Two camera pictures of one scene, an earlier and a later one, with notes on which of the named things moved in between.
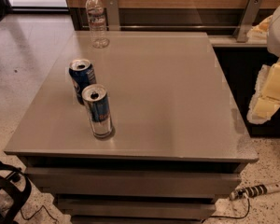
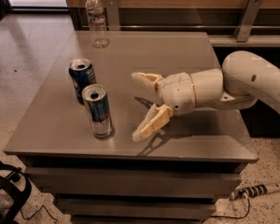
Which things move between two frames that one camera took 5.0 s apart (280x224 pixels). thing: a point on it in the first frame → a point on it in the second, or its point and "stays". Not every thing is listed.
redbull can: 96,98 stays
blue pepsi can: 82,74 stays
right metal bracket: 249,18 stays
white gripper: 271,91 → 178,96
